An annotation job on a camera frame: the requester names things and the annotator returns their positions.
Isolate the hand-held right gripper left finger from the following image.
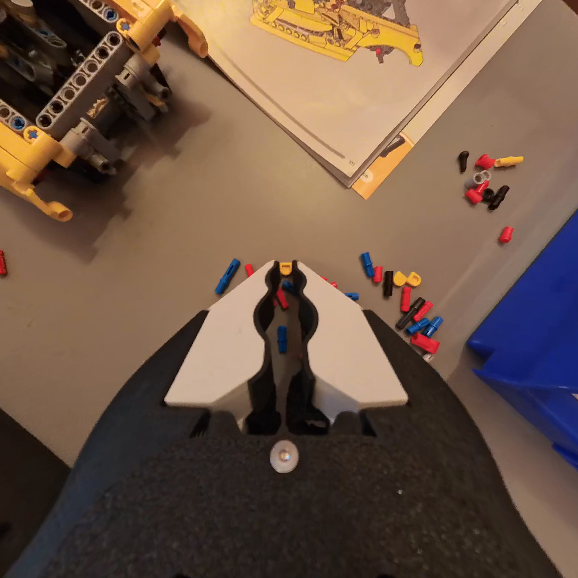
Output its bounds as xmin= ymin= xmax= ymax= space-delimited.
xmin=164 ymin=259 xmax=277 ymax=433

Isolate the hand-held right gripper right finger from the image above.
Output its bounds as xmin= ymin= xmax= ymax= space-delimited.
xmin=294 ymin=259 xmax=409 ymax=425

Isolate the large pile of coloured pins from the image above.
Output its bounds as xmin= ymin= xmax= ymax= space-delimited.
xmin=214 ymin=250 xmax=445 ymax=362

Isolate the yellow toy brick car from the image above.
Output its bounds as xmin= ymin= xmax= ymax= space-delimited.
xmin=0 ymin=0 xmax=209 ymax=223

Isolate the grey desk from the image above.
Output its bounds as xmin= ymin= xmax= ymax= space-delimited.
xmin=0 ymin=0 xmax=578 ymax=578

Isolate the blue plastic bin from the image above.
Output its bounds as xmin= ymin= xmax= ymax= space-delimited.
xmin=467 ymin=212 xmax=578 ymax=470

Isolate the small cluster of coloured pins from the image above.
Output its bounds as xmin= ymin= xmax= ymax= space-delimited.
xmin=457 ymin=150 xmax=524 ymax=244

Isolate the open instruction booklet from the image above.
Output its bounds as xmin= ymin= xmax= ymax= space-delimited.
xmin=174 ymin=0 xmax=542 ymax=200

